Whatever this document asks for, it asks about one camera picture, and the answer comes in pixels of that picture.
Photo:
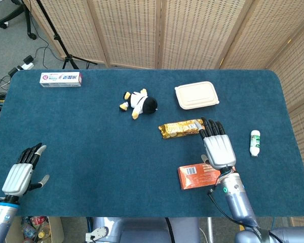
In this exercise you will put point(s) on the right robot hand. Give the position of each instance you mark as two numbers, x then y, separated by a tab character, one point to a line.
219	149

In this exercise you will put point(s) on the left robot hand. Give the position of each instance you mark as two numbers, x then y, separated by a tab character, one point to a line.
16	177

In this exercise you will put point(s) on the gold snack packet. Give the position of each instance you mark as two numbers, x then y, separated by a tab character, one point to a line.
177	129

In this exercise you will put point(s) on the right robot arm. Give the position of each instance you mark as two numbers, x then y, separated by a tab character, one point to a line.
235	202

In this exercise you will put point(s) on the orange cardboard box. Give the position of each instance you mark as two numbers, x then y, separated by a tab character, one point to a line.
195	177

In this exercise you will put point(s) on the beige lidded food container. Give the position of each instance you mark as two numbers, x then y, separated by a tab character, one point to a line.
196	95

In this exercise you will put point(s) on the small white bottle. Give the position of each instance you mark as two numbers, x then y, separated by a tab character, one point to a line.
255	143

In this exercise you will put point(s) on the cardboard trash box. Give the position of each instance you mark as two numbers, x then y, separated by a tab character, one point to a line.
57	227

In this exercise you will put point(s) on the white table leg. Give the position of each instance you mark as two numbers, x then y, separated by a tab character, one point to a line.
210	227

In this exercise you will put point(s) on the penguin plush toy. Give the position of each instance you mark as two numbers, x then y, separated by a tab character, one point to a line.
149	105

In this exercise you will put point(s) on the blue table mat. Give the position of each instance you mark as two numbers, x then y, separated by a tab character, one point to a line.
104	164

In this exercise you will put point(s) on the white toothpaste box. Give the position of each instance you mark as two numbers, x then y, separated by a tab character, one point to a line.
60	79

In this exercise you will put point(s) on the white power strip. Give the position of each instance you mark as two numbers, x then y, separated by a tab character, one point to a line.
28	66

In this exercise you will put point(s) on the grey robot torso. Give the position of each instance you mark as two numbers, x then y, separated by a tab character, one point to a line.
142	230

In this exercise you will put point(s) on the black power adapter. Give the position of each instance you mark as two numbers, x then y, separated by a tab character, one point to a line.
28	59

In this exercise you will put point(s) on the black tripod stand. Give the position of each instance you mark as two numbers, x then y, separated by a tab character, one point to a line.
56	37

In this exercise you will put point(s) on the woven wooden folding screen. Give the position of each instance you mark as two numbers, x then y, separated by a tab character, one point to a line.
131	30

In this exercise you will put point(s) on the black office chair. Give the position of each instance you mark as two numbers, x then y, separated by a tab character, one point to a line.
28	17

